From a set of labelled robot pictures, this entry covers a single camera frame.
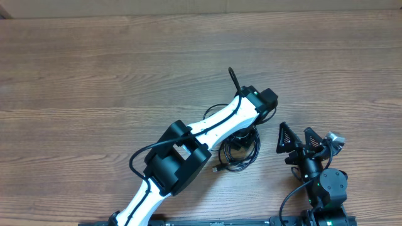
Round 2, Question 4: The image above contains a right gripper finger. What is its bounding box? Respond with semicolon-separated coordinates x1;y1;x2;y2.
304;127;323;153
276;122;303;154

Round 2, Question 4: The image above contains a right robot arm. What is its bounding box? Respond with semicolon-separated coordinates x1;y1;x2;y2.
270;122;357;226

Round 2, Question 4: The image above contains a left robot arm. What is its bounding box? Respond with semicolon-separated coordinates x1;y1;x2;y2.
107;86;278;226

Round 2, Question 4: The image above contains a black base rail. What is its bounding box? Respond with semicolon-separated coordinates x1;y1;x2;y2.
78;216;358;226

